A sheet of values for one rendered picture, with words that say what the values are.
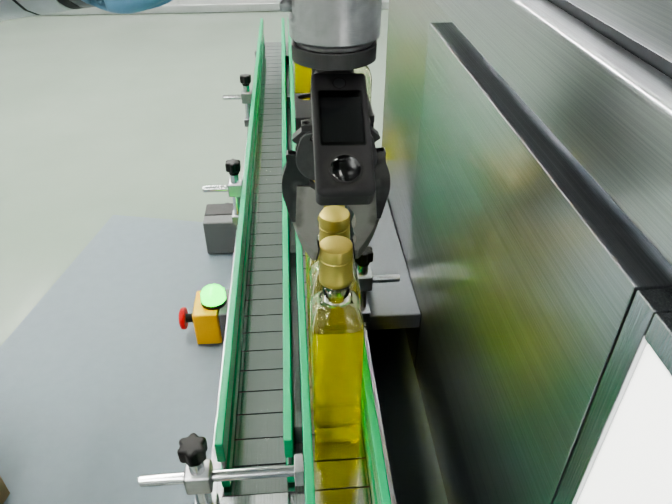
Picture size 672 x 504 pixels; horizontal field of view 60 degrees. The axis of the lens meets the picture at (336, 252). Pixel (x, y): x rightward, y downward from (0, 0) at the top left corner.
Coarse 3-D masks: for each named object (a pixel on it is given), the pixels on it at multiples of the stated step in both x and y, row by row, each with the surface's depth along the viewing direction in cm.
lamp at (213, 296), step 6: (204, 288) 101; (210, 288) 100; (216, 288) 100; (222, 288) 101; (204, 294) 99; (210, 294) 99; (216, 294) 99; (222, 294) 100; (204, 300) 99; (210, 300) 99; (216, 300) 99; (222, 300) 100; (204, 306) 100; (210, 306) 100; (216, 306) 100; (222, 306) 101
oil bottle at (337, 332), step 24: (312, 312) 62; (336, 312) 60; (360, 312) 61; (312, 336) 61; (336, 336) 61; (360, 336) 62; (312, 360) 64; (336, 360) 63; (360, 360) 64; (312, 384) 72; (336, 384) 66; (360, 384) 66; (336, 408) 68; (360, 408) 69; (336, 432) 71
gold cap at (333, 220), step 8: (328, 208) 63; (336, 208) 63; (344, 208) 63; (320, 216) 62; (328, 216) 62; (336, 216) 62; (344, 216) 62; (320, 224) 62; (328, 224) 61; (336, 224) 61; (344, 224) 62; (320, 232) 63; (328, 232) 62; (336, 232) 62; (344, 232) 62; (320, 240) 63
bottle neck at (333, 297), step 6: (324, 288) 60; (348, 288) 60; (324, 294) 60; (330, 294) 60; (336, 294) 60; (342, 294) 60; (348, 294) 61; (324, 300) 61; (330, 300) 60; (336, 300) 60; (342, 300) 60; (348, 300) 61
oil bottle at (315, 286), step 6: (318, 264) 67; (354, 264) 68; (312, 270) 67; (318, 270) 66; (354, 270) 66; (312, 276) 66; (318, 276) 65; (354, 276) 66; (312, 282) 66; (318, 282) 65; (354, 282) 65; (312, 288) 66; (318, 288) 65; (354, 288) 65; (312, 294) 66
